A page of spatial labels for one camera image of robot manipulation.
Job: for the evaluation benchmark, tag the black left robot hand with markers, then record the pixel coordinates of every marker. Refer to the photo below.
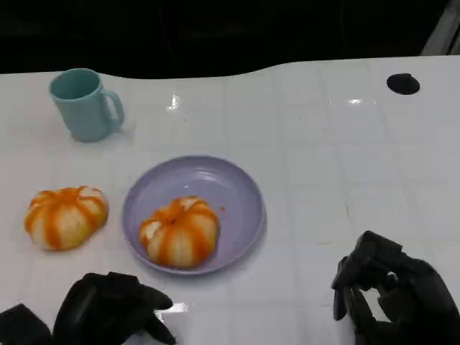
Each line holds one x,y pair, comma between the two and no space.
104,312

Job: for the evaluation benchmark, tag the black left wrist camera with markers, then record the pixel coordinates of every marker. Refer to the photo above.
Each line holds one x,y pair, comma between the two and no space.
21,327

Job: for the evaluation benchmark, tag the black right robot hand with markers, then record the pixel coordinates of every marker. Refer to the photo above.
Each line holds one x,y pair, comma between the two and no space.
424,298

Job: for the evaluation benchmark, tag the lilac plate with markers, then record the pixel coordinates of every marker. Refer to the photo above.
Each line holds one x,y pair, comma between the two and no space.
237,190

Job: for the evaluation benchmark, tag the grey metal frame bar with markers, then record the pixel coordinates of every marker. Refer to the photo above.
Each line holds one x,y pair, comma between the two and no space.
443,27

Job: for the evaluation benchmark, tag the orange white toy bread roll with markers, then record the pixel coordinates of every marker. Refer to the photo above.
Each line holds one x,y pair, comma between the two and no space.
179,233
64,219

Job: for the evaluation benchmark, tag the pale green mug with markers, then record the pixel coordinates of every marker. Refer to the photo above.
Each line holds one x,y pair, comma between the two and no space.
84,111

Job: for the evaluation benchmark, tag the black backdrop cloth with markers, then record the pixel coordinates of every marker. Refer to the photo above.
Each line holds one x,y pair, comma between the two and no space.
215,32

